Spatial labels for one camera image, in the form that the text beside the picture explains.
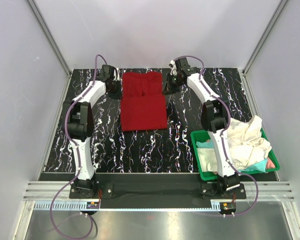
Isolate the red t shirt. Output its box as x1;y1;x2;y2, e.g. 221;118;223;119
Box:
120;71;168;132

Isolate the cream white t shirt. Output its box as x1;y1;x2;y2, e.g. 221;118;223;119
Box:
197;114;273;173

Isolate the pink t shirt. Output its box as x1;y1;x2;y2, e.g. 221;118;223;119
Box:
265;157;276;170

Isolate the left controller box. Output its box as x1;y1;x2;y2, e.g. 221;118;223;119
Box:
86;201;100;210

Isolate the controller box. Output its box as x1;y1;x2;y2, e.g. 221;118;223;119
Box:
220;202;237;213
86;201;100;210

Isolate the left aluminium frame post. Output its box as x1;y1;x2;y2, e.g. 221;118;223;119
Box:
25;0;72;77

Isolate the aluminium frame post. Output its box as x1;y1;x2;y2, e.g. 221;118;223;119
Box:
25;0;72;77
242;0;290;76

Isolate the right aluminium frame post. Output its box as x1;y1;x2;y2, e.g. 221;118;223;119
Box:
242;0;290;76

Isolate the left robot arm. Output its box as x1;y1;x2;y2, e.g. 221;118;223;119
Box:
62;64;121;198

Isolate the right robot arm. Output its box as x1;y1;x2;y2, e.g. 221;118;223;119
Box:
163;55;241;199

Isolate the grey slotted cable duct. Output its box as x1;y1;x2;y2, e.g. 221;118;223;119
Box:
33;201;222;212

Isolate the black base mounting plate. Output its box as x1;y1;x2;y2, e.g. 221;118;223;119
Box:
70;173;246;211

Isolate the aluminium front rail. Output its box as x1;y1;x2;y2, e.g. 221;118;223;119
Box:
23;181;294;202

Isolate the teal t shirt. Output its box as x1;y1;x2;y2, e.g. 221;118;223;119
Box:
196;140;271;173

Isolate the right controller box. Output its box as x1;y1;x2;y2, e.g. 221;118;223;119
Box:
220;202;237;213

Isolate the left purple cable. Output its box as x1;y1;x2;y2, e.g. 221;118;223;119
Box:
49;54;108;238

